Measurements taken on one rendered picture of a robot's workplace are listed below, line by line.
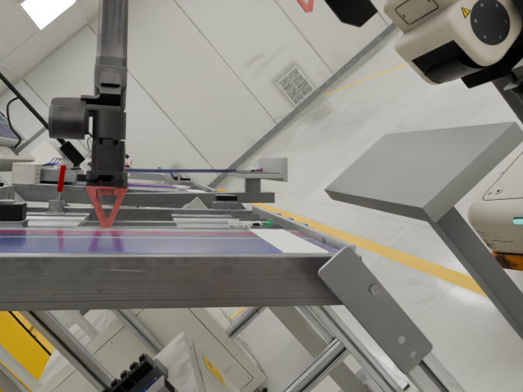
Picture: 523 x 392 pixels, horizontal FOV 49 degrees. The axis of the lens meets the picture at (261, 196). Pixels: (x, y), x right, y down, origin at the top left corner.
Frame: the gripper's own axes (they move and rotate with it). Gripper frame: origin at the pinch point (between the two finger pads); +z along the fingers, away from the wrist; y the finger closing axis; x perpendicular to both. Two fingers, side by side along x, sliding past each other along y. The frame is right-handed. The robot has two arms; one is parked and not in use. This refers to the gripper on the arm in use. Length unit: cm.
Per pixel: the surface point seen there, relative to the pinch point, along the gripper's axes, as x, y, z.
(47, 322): -14.2, -32.2, 26.4
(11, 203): -14.4, 6.7, -3.5
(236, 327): 41, -103, 48
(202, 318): 29, -107, 46
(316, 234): 31.6, 22.1, -1.3
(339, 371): 65, -57, 49
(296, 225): 31.6, 10.4, -1.3
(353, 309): 30, 42, 5
